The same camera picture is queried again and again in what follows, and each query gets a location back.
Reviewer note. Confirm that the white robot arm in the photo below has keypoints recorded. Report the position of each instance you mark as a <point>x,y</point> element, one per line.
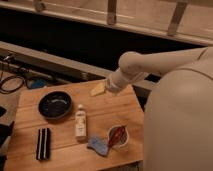
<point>178,122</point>

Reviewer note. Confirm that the dark blue bowl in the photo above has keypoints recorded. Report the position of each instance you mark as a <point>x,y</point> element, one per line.
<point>55,105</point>

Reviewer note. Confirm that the blue object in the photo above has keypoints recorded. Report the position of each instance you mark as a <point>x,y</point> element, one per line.
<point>36,83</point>

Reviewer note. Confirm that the wooden board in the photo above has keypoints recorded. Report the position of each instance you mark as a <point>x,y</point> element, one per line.
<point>67,154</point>

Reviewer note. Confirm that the red snack packet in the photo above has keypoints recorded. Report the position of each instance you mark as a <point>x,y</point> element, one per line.
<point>117,136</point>

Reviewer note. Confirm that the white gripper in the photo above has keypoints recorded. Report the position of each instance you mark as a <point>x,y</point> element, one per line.
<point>115,83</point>

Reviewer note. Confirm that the blue cloth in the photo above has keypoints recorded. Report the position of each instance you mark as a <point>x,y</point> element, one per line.
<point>98,145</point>

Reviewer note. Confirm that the black white striped block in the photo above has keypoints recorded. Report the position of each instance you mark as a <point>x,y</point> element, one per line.
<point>43,144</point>

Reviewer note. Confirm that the white plastic bottle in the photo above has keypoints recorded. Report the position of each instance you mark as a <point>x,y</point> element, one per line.
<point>80,123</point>

